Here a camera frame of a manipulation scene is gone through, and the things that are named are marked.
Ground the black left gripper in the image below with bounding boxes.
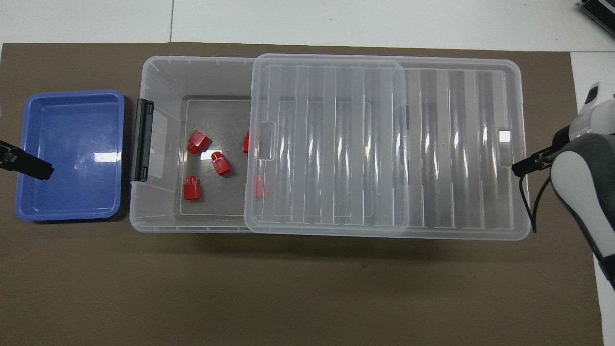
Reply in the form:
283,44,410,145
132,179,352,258
0,139,54,181

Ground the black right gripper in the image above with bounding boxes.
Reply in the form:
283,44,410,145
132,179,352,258
511,124,573,177

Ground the clear ribbed plastic lid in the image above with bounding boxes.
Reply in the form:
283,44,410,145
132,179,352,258
244,53,532,240

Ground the blue plastic tray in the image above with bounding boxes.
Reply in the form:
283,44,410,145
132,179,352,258
14,89,125,222

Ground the black box latch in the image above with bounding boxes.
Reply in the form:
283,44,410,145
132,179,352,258
130,99,155,183

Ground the clear plastic storage box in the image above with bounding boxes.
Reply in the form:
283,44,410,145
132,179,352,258
129,55,414,234

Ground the dark grey device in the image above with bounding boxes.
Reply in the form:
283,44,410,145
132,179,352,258
578,0,615,25

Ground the brown table mat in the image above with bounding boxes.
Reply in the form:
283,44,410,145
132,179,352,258
0,42,605,346

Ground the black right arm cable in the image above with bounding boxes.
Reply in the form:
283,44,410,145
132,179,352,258
519,173,553,235

